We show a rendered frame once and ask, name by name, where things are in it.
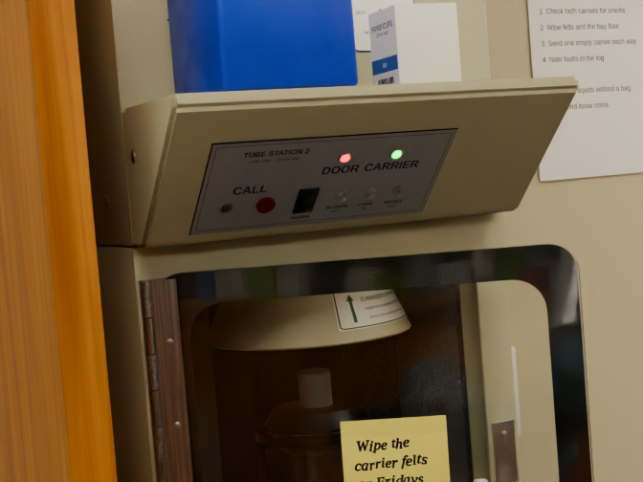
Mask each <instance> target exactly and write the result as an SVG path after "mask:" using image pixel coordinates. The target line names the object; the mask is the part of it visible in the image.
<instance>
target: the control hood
mask: <svg viewBox="0 0 643 482"><path fill-rule="evenodd" d="M577 90H578V80H577V79H575V80H574V77H534V78H512V79H490V80H468V81H446V82H425V83H403V84H381V85H359V86H337V87H316V88H294V89H272V90H250V91H228V92H206V93H184V94H173V95H170V96H166V97H163V98H160V99H154V100H152V101H148V102H145V103H142V104H138V105H135V106H132V107H129V108H125V112H123V113H122V129H123V139H124V150H125V160H126V172H127V182H128V193H129V205H130V215H131V226H132V236H133V244H137V245H138V248H155V247H164V246H174V245H184V244H193V243H203V242H211V241H221V240H231V239H240V238H250V237H259V236H269V235H278V234H287V233H297V232H307V231H316V230H334V229H344V228H353V227H362V226H372V225H382V224H391V223H401V222H410V221H419V220H429V219H438V218H448V217H457V216H467V215H477V214H485V213H495V212H505V211H514V210H515V208H518V206H519V204H520V202H521V199H522V197H523V195H524V193H525V191H526V190H527V189H528V187H529V185H530V183H531V181H532V179H533V177H534V175H535V173H536V171H537V169H538V167H539V165H540V163H541V161H542V159H543V156H544V154H545V152H546V150H547V148H548V147H549V145H550V143H551V141H552V139H553V137H554V135H555V133H556V131H557V129H558V127H559V125H560V123H561V121H562V119H563V117H564V115H565V113H566V111H567V109H568V107H569V105H570V103H571V102H572V100H573V98H574V96H575V94H576V92H577ZM446 128H458V129H457V131H456V133H455V137H454V139H453V142H452V144H451V146H450V148H449V151H448V153H447V155H446V158H445V160H444V162H443V165H442V166H441V168H440V171H439V173H438V175H437V178H436V180H435V182H434V184H433V187H432V190H431V193H430V195H429V197H428V200H427V202H426V204H425V206H424V208H423V210H422V212H417V213H408V214H398V215H389V216H378V217H368V218H359V219H349V220H340V221H329V222H319V223H310V224H300V225H291V226H280V227H270V228H261V229H251V230H232V231H222V232H213V233H203V234H194V235H189V231H190V227H191V223H192V219H193V215H194V212H195V208H196V204H197V200H198V196H199V192H200V189H201V185H202V182H203V178H204V174H205V170H206V166H207V162H208V158H209V155H210V151H211V144H212V143H221V142H249V141H265V140H280V139H295V138H310V137H325V136H341V135H355V134H370V133H386V132H400V131H415V130H431V129H446Z"/></svg>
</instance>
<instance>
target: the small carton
mask: <svg viewBox="0 0 643 482"><path fill-rule="evenodd" d="M368 24H369V36H370V49H371V61H372V74H373V85H381V84H403V83H425V82H446V81H462V79H461V66H460V53H459V40H458V27H457V14H456V3H427V4H394V5H392V6H389V7H387V8H385V9H382V10H380V11H376V12H374V13H372V14H370V15H369V16H368Z"/></svg>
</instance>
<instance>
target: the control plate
mask: <svg viewBox="0 0 643 482"><path fill-rule="evenodd" d="M457 129H458V128H446V129H431V130H415V131H400V132H386V133H370V134H355V135H341V136H325V137H310V138H295V139H280V140H265V141H249V142H221V143H212V144H211V151H210V155H209V158H208V162H207V166H206V170H205V174H204V178H203V182H202V185H201V189H200V192H199V196H198V200H197V204H196V208H195V212H194V215H193V219H192V223H191V227H190V231H189V235H194V234H203V233H213V232H222V231H232V230H251V229H261V228H270V227H280V226H291V225H300V224H310V223H319V222H329V221H340V220H349V219H359V218H368V217H378V216H389V215H398V214H408V213H417V212H422V210H423V208H424V206H425V204H426V202H427V200H428V197H429V195H430V193H431V190H432V187H433V184H434V182H435V180H436V178H437V175H438V173H439V171H440V168H441V166H442V165H443V162H444V160H445V158H446V155H447V153H448V151H449V148H450V146H451V144H452V142H453V139H454V137H455V133H456V131H457ZM398 148H400V149H402V150H403V151H404V153H403V156H402V157H401V158H399V159H397V160H392V159H391V158H390V153H391V152H392V151H393V150H395V149H398ZM345 152H349V153H351V155H352V158H351V160H350V161H349V162H348V163H346V164H340V163H339V160H338V159H339V157H340V156H341V155H342V154H343V153H345ZM398 186H401V187H403V188H404V190H403V195H402V196H400V197H398V196H396V195H394V194H392V191H393V190H394V189H395V188H396V187H398ZM317 187H319V188H320V191H319V194H318V197H317V200H316V203H315V205H314V207H313V210H312V212H305V213H294V214H293V213H292V212H293V209H294V206H295V203H296V201H297V197H298V194H299V190H300V189H307V188H317ZM371 188H373V189H375V190H376V192H375V194H374V196H375V197H374V198H373V199H369V198H366V197H365V196H364V195H365V193H366V191H367V190H369V189H371ZM341 191H344V192H346V193H347V194H346V197H345V198H346V200H345V201H344V202H341V201H339V200H336V199H335V197H336V195H337V193H339V192H341ZM265 197H271V198H273V199H274V200H275V202H276V205H275V207H274V208H273V210H271V211H270V212H267V213H260V212H258V211H257V209H256V204H257V202H258V201H259V200H261V199H262V198H265ZM224 203H232V204H233V209H232V210H231V211H230V212H228V213H221V212H220V211H219V208H220V206H221V205H222V204H224Z"/></svg>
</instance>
